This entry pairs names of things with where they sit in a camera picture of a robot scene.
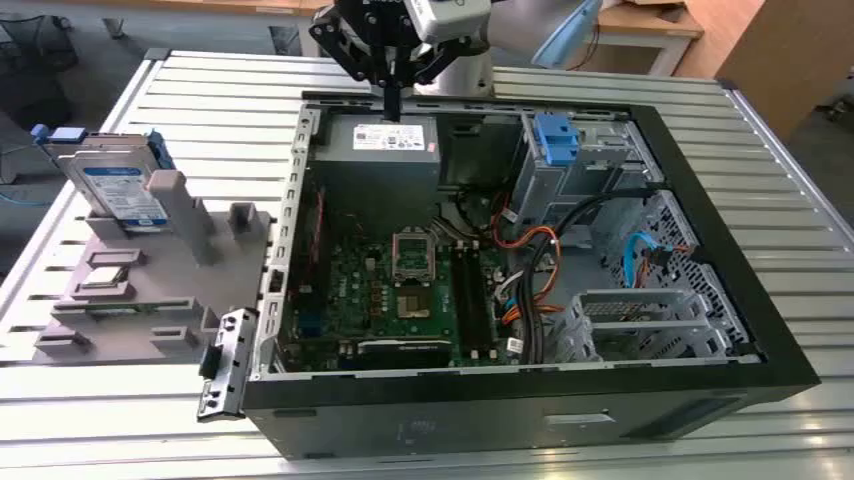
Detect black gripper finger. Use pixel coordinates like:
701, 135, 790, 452
307, 10, 395, 123
393, 37, 494, 124

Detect hard disk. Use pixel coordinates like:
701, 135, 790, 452
30, 124, 177, 235

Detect black power connector wire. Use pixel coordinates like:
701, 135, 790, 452
637, 243, 700, 289

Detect metal disk bay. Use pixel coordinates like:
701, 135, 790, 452
546, 287, 762, 364

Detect wooden desk white legs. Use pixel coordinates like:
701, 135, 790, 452
79, 0, 335, 59
584, 2, 708, 77

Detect grey power supply unit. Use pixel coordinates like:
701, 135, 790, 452
310, 112, 446, 241

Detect grey metal drive cage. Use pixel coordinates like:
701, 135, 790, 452
510, 112, 669, 226

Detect metal socket cover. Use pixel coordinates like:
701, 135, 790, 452
391, 229, 441, 287

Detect black mesh bin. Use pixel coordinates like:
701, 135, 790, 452
0, 12, 82, 132

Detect black RAM slot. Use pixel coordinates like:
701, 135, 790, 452
466, 239, 493, 361
473, 239, 501, 361
458, 239, 483, 361
451, 239, 475, 361

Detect wooden cabinet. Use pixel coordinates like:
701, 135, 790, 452
713, 0, 854, 144

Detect green motherboard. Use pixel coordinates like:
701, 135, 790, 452
286, 234, 515, 371

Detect CPU socket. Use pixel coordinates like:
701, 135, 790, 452
394, 291, 434, 321

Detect grey parts rack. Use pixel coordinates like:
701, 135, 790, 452
32, 169, 279, 369

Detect silver CPU chip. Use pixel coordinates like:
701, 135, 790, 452
83, 264, 129, 286

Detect black chair caster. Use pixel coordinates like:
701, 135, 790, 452
817, 94, 854, 121

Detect black graphics card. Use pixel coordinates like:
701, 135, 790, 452
339, 337, 455, 371

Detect green RAM stick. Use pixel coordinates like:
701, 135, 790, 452
86, 302, 162, 316

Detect metal expansion slot latch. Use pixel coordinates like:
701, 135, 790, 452
195, 305, 261, 424

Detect black open PC case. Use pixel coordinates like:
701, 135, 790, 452
237, 89, 821, 460

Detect yellow black power wires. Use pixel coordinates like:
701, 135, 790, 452
430, 212, 499, 246

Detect orange wire bundle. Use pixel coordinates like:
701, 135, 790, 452
493, 209, 569, 321

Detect thin red wire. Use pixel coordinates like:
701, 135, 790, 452
298, 185, 330, 296

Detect blue data wire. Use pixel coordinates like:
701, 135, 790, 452
624, 232, 660, 289

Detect black cable bundle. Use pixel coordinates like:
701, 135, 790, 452
517, 187, 653, 364

